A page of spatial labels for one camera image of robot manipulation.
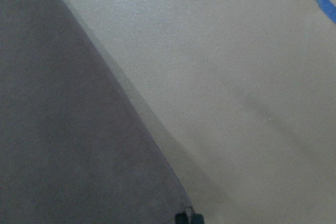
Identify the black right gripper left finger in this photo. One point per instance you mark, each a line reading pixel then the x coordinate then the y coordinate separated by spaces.
pixel 181 218

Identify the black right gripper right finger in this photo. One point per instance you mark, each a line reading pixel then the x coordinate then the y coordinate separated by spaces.
pixel 197 219

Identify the dark brown t-shirt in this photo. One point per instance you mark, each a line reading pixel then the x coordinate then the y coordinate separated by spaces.
pixel 73 148

